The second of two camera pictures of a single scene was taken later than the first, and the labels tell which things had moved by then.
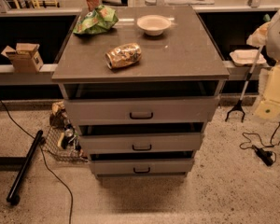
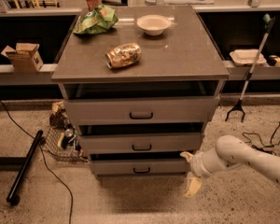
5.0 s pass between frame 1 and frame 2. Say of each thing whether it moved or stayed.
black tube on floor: stayed
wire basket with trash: stayed
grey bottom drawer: stayed
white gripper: moved
